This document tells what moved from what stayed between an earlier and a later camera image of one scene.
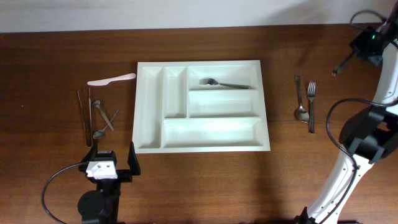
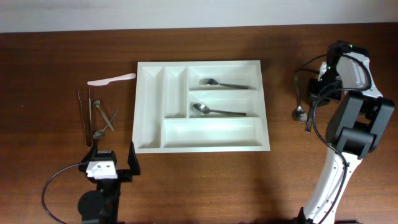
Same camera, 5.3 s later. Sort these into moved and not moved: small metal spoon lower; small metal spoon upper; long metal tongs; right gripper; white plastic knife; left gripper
Moved: right gripper
Not moved: small metal spoon lower; long metal tongs; small metal spoon upper; left gripper; white plastic knife
